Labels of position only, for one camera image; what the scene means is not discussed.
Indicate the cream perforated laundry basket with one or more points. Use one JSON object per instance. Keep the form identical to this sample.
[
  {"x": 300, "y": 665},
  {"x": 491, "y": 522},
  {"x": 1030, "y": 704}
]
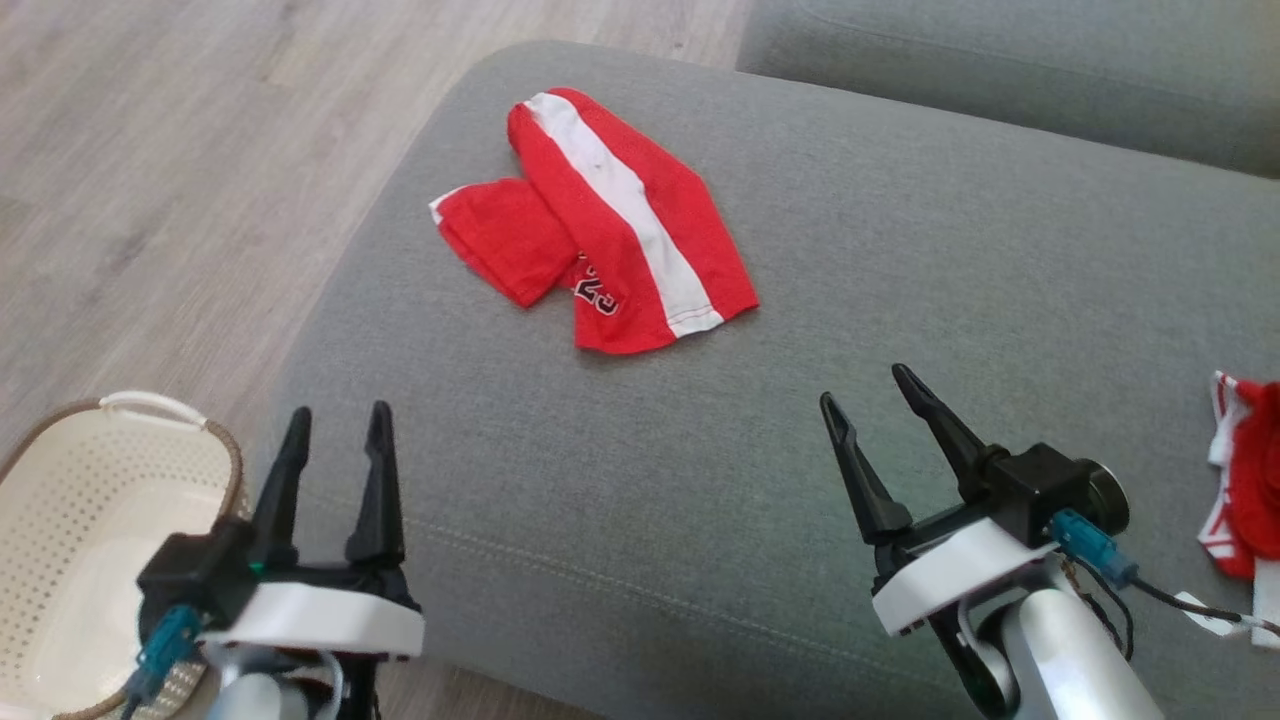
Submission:
[{"x": 80, "y": 540}]

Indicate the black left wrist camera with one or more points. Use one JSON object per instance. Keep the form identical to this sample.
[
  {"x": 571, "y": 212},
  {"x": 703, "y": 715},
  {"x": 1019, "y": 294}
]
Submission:
[{"x": 190, "y": 580}]

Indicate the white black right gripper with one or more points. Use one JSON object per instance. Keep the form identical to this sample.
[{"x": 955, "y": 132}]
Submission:
[{"x": 950, "y": 570}]

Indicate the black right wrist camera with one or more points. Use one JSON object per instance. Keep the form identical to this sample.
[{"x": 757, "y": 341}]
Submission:
[{"x": 1040, "y": 490}]

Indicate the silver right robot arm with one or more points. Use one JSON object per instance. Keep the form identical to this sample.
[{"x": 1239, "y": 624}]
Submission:
[{"x": 1070, "y": 660}]

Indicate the grey sofa back cushion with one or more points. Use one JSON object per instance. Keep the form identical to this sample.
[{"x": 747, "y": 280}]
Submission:
[{"x": 1000, "y": 60}]

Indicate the red white basketball jersey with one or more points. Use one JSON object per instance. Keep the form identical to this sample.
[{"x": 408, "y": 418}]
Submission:
[{"x": 1255, "y": 470}]

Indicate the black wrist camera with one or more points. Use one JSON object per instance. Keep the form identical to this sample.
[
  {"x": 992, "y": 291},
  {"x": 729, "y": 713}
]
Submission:
[
  {"x": 1040, "y": 490},
  {"x": 190, "y": 580}
]

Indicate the red white-striped basketball shorts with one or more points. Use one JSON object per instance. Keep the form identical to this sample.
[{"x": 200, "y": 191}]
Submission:
[{"x": 610, "y": 240}]

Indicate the grey sofa seat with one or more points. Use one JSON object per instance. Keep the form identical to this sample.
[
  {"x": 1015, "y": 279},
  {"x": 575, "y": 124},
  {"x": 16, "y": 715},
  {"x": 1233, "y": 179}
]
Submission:
[{"x": 900, "y": 250}]

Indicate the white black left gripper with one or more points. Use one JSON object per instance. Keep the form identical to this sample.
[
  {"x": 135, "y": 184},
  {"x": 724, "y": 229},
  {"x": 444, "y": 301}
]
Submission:
[{"x": 320, "y": 620}]

